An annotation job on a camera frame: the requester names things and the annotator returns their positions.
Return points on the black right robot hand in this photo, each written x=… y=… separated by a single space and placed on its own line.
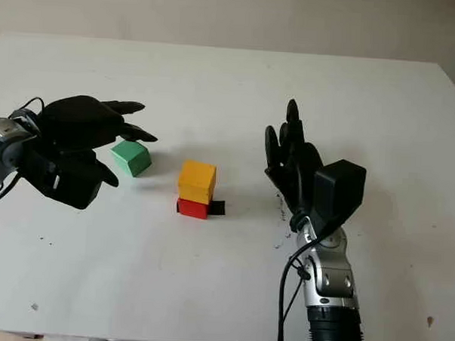
x=295 y=173

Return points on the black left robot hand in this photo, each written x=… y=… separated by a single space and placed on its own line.
x=78 y=122

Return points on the green wooden block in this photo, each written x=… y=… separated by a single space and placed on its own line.
x=130 y=156

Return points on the yellow wooden block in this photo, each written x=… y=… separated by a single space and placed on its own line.
x=197 y=178

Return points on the red wooden block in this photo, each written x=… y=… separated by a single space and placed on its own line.
x=192 y=209

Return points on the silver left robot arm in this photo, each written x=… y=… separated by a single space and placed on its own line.
x=2 y=149

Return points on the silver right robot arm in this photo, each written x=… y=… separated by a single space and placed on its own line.
x=332 y=277

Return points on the black tape strip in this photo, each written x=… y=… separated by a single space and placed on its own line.
x=217 y=208

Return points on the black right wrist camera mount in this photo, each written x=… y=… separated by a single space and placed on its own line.
x=340 y=190

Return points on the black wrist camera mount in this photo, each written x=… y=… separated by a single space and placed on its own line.
x=68 y=182
x=340 y=190

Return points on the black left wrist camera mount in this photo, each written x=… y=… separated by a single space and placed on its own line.
x=68 y=182

